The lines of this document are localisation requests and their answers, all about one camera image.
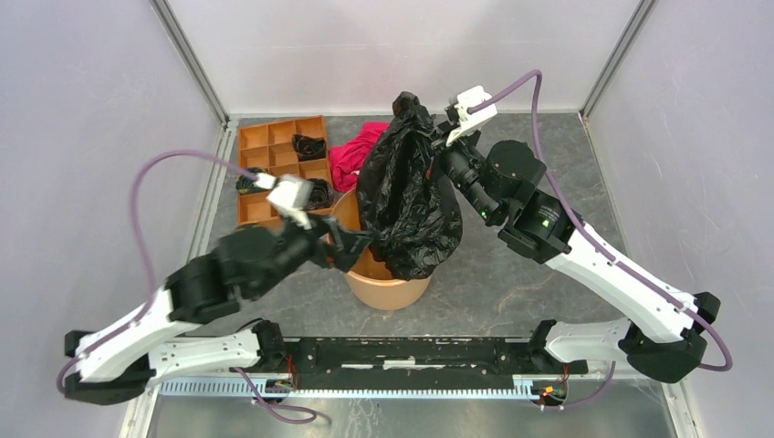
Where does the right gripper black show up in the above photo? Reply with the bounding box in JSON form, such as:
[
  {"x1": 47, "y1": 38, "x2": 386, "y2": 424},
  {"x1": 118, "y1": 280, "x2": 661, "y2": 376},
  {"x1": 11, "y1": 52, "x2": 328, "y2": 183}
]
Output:
[{"x1": 412, "y1": 119, "x2": 500, "y2": 224}]

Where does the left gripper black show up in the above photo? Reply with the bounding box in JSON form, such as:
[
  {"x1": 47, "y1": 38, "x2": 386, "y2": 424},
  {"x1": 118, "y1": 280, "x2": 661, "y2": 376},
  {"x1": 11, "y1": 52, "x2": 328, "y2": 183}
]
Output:
[{"x1": 251, "y1": 205, "x2": 377, "y2": 300}]

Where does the orange trash bin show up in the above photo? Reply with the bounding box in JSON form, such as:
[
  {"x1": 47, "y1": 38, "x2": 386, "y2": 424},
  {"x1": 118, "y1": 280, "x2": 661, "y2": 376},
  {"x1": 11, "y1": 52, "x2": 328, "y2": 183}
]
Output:
[{"x1": 331, "y1": 189, "x2": 431, "y2": 310}]

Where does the black trash bag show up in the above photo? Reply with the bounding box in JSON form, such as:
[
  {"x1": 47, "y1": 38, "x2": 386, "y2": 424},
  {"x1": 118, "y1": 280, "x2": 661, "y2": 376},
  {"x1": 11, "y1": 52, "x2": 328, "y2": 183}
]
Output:
[{"x1": 356, "y1": 91, "x2": 464, "y2": 280}]

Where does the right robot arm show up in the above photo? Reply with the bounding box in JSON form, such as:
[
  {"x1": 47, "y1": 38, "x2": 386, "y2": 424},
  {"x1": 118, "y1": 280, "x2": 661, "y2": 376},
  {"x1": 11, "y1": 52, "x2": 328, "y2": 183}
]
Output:
[{"x1": 431, "y1": 122, "x2": 720, "y2": 383}]

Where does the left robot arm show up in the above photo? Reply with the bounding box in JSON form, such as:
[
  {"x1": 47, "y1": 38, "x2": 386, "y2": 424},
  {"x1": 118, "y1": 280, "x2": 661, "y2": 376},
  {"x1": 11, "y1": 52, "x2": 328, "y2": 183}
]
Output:
[{"x1": 57, "y1": 214, "x2": 373, "y2": 405}]

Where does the rolled black bag bottom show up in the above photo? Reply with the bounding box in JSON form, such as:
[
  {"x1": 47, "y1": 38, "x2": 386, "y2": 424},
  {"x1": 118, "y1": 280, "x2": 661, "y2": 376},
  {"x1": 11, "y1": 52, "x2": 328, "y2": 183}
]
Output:
[{"x1": 305, "y1": 178, "x2": 335, "y2": 211}]

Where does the rolled black bag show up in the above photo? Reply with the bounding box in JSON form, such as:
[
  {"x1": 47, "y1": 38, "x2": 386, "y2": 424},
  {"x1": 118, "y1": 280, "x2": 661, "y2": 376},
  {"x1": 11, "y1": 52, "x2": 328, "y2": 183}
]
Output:
[
  {"x1": 305, "y1": 178, "x2": 335, "y2": 211},
  {"x1": 291, "y1": 134, "x2": 328, "y2": 162},
  {"x1": 235, "y1": 167, "x2": 266, "y2": 195}
]

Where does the red cloth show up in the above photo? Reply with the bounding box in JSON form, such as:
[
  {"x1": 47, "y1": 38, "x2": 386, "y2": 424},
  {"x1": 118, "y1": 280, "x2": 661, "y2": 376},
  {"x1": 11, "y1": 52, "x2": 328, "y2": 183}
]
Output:
[{"x1": 329, "y1": 120, "x2": 389, "y2": 193}]

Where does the rolled black bag top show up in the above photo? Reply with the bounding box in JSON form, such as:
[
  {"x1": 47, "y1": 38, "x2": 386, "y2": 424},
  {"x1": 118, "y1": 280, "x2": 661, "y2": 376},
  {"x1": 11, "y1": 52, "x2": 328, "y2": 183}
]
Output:
[{"x1": 291, "y1": 134, "x2": 328, "y2": 162}]

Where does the rolled black bag left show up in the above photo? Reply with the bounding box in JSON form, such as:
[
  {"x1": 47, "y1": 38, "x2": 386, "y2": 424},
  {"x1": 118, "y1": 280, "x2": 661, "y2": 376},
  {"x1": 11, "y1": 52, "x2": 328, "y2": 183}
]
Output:
[{"x1": 235, "y1": 167, "x2": 266, "y2": 195}]

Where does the orange compartment tray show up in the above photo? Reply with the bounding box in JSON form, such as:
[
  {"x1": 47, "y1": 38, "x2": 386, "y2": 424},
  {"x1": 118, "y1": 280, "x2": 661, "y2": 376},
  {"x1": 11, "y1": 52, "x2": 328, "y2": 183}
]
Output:
[{"x1": 238, "y1": 116, "x2": 333, "y2": 214}]

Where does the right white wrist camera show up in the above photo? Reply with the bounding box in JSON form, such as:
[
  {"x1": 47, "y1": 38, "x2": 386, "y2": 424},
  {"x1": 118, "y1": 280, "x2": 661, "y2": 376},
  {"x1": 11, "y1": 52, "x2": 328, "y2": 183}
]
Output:
[{"x1": 445, "y1": 86, "x2": 497, "y2": 147}]

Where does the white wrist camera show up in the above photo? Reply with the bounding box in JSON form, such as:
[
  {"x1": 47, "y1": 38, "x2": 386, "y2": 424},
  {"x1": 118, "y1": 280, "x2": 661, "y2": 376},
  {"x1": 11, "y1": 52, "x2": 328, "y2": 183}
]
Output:
[
  {"x1": 445, "y1": 86, "x2": 497, "y2": 147},
  {"x1": 253, "y1": 172, "x2": 313, "y2": 230}
]

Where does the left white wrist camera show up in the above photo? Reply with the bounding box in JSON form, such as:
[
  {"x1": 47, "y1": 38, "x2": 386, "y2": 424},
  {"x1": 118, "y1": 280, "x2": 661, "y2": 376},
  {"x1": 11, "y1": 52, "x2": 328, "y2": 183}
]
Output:
[{"x1": 253, "y1": 172, "x2": 313, "y2": 230}]

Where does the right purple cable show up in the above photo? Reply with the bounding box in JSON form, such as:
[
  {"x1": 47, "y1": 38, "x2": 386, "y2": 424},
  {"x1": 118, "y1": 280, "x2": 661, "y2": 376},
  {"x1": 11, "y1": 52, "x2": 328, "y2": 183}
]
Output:
[{"x1": 468, "y1": 69, "x2": 734, "y2": 412}]

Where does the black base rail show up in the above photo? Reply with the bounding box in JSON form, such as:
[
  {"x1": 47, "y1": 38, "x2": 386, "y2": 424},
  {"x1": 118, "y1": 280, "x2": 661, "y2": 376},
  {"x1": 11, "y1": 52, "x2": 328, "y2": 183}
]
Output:
[{"x1": 246, "y1": 337, "x2": 589, "y2": 391}]

